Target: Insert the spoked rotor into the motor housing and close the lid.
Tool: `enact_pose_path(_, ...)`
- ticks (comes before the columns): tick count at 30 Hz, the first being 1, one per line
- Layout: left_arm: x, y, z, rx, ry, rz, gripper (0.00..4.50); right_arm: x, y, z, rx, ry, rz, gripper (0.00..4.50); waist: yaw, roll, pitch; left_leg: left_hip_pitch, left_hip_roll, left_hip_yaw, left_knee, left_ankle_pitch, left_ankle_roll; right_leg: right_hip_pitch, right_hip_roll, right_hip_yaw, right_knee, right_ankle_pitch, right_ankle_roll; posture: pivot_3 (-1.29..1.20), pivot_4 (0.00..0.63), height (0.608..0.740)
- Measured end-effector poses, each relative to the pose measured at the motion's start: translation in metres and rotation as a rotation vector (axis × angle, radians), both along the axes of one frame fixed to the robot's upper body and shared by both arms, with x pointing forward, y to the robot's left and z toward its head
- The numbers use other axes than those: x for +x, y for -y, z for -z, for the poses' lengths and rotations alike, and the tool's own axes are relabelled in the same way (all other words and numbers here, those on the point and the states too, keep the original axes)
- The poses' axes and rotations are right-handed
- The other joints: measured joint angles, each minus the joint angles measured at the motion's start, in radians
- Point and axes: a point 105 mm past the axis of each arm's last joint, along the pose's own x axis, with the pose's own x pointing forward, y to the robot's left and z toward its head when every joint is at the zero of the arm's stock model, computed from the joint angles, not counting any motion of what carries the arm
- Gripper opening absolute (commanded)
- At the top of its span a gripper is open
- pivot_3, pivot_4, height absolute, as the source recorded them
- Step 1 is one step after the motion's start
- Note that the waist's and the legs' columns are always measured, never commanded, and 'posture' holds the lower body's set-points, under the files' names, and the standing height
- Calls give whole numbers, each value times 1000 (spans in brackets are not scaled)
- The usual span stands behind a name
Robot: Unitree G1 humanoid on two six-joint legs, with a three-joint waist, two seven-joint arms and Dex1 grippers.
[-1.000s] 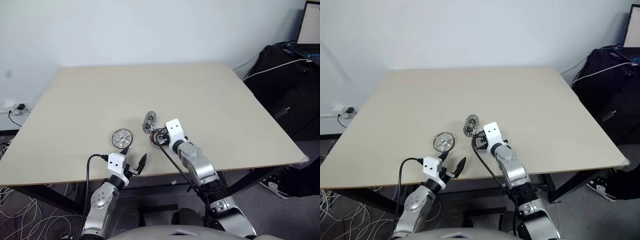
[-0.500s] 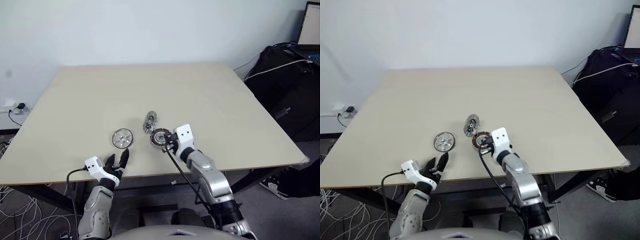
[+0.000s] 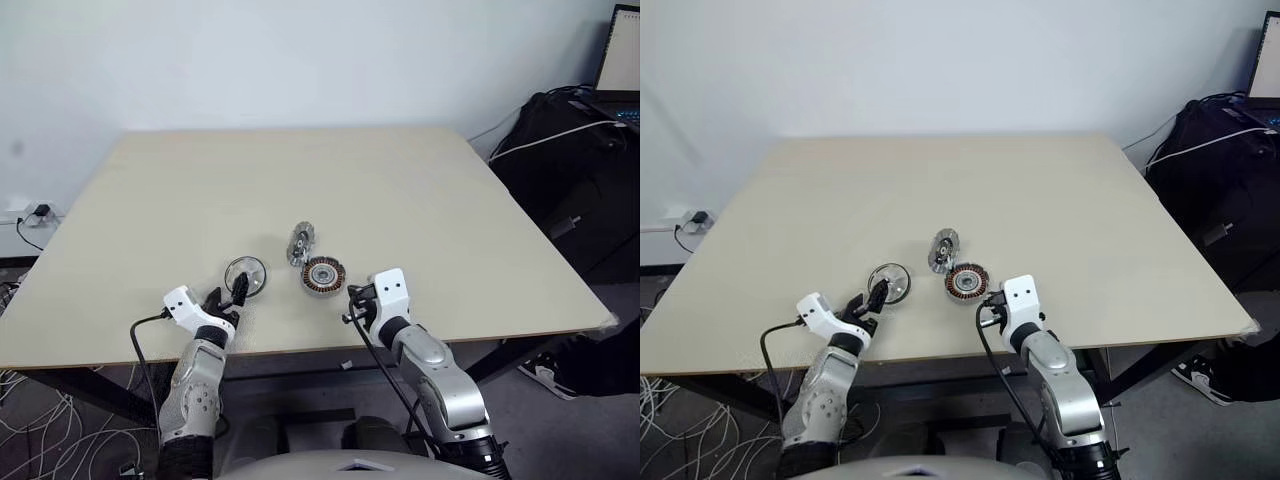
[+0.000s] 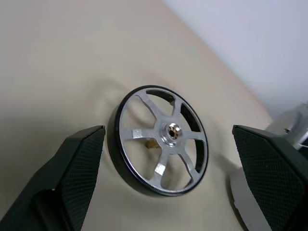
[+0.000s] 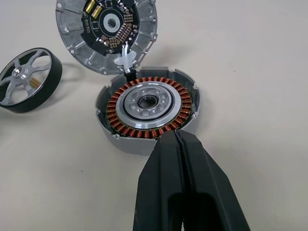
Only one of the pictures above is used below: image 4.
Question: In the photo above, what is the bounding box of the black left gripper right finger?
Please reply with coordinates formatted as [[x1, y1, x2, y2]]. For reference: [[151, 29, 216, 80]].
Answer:
[[231, 124, 308, 231]]

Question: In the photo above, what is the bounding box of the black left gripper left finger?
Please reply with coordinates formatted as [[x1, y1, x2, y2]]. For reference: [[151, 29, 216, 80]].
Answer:
[[0, 125, 106, 231]]

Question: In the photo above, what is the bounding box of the grey housing lid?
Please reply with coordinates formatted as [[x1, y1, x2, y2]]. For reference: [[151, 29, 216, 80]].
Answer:
[[228, 165, 274, 231]]

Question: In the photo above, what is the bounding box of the silver spoked rotor black rim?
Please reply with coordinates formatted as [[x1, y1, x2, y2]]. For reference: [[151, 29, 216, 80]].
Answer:
[[107, 84, 209, 198]]

